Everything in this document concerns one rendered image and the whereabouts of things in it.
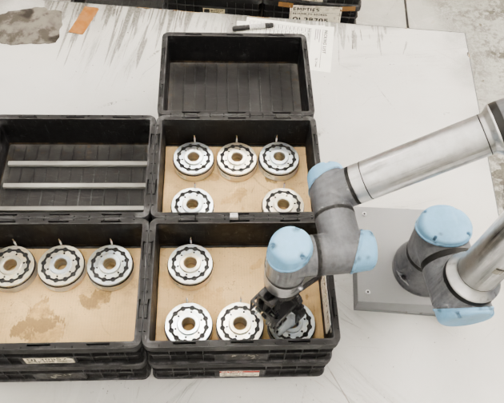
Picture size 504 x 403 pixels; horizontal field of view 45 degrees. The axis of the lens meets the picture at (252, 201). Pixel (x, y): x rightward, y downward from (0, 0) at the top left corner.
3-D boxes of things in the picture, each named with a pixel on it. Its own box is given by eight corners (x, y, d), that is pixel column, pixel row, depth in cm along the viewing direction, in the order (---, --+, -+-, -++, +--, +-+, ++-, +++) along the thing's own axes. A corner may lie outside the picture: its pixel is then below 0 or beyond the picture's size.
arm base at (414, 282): (455, 249, 154) (467, 229, 146) (451, 303, 146) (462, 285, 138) (396, 237, 156) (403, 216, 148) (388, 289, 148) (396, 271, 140)
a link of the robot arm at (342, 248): (368, 204, 110) (309, 209, 109) (383, 259, 104) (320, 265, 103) (360, 226, 117) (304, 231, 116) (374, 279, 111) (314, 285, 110)
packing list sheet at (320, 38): (334, 24, 207) (334, 22, 207) (334, 73, 195) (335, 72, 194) (238, 16, 207) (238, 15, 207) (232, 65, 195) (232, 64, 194)
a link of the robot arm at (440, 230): (450, 225, 147) (466, 193, 135) (466, 275, 139) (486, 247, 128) (400, 230, 146) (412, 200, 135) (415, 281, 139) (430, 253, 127)
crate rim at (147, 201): (157, 121, 155) (156, 114, 153) (150, 223, 138) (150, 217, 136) (-4, 120, 152) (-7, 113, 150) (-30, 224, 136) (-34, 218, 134)
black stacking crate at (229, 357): (319, 243, 149) (326, 219, 139) (331, 362, 133) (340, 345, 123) (155, 244, 146) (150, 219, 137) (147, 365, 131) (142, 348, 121)
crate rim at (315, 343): (326, 222, 141) (326, 217, 139) (339, 349, 125) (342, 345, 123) (150, 223, 138) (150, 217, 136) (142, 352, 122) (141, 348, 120)
